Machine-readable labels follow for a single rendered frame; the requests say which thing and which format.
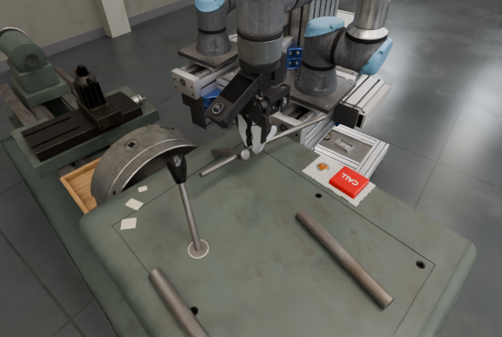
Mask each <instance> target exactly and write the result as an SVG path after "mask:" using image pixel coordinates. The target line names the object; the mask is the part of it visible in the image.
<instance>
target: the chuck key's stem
mask: <svg viewBox="0 0 502 337"><path fill-rule="evenodd" d="M211 153H212V155H215V156H221V155H223V156H225V157H226V158H228V157H229V156H231V155H233V154H235V153H236V154H237V156H238V159H239V160H247V159H248V158H249V157H250V152H249V150H247V149H233V148H226V149H221V148H214V149H212V150H211Z"/></svg>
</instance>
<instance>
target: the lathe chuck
mask: <svg viewBox="0 0 502 337"><path fill-rule="evenodd" d="M169 128H170V129H164V128H160V126H159V125H158V124H157V125H150V126H144V127H141V128H139V129H136V130H134V131H132V132H129V133H128V134H126V135H125V136H123V137H121V138H120V139H119V140H118V141H117V142H116V143H114V144H113V145H112V146H111V147H110V148H109V149H108V150H107V151H106V153H105V154H104V155H103V156H102V157H101V159H100V160H99V163H98V164H97V165H96V168H95V170H94V172H93V176H92V179H91V184H90V192H91V195H92V197H94V198H95V201H96V204H95V206H96V207H98V206H99V205H101V204H103V203H104V202H106V201H108V196H109V193H110V191H111V188H112V186H113V184H114V183H115V181H116V179H117V177H118V176H119V174H121V172H122V171H123V170H124V169H125V167H126V166H127V165H128V164H129V163H130V162H131V161H132V160H134V159H135V158H136V157H137V156H139V154H141V153H142V152H144V151H145V150H147V149H148V148H150V147H152V146H154V145H156V144H159V143H162V142H164V141H167V140H175V139H185V140H191V139H190V138H189V137H188V136H187V135H185V134H184V133H182V132H181V131H179V130H178V129H177V128H175V127H172V126H169ZM130 140H136V141H137V142H138V145H137V146H136V147H135V148H134V149H130V150H127V149H126V148H125V145H126V144H127V143H128V142H129V141H130ZM191 141H193V140H191ZM193 142H194V141H193Z"/></svg>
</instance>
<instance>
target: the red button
mask: <svg viewBox="0 0 502 337"><path fill-rule="evenodd" d="M368 183H369V179H367V178H365V177H364V176H362V175H361V174H359V173H357V172H356V171H354V170H352V169H350V168H349V167H347V166H344V167H342V168H341V169H340V170H339V171H338V172H337V173H336V174H335V175H334V176H333V177H332V178H331V179H330V180H329V184H331V185H332V186H333V187H335V188H337V189H338V190H340V191H341V192H343V193H344V194H346V195H347V196H349V197H351V198H352V199H355V198H356V197H357V195H358V194H359V193H360V192H361V191H362V190H363V189H364V188H365V187H366V186H367V185H368Z"/></svg>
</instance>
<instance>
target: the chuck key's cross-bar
mask: <svg viewBox="0 0 502 337"><path fill-rule="evenodd" d="M325 119H326V116H325V115H322V116H319V117H317V118H314V119H313V120H309V121H307V122H305V123H302V124H300V125H298V126H295V127H293V128H290V129H288V130H285V131H283V132H280V133H278V134H276V135H274V136H272V138H271V139H269V141H268V142H266V144H268V143H271V142H273V141H275V140H278V139H280V138H282V137H285V136H287V135H290V134H292V133H294V132H297V131H299V130H301V129H304V128H306V127H309V126H311V125H314V124H315V123H319V122H320V121H323V120H325ZM244 149H247V150H249V152H251V151H252V150H251V149H252V145H250V146H248V147H246V148H244ZM236 159H238V156H237V154H236V153H235V154H233V155H231V156H229V157H228V158H225V159H223V160H222V161H219V162H218V163H216V164H214V165H212V166H210V167H208V168H206V169H205V170H203V171H201V172H199V176H200V177H202V178H203V177H205V176H207V175H208V174H210V173H213V172H214V171H215V170H218V169H220V168H221V167H223V166H225V165H227V164H229V163H231V162H232V161H234V160H236Z"/></svg>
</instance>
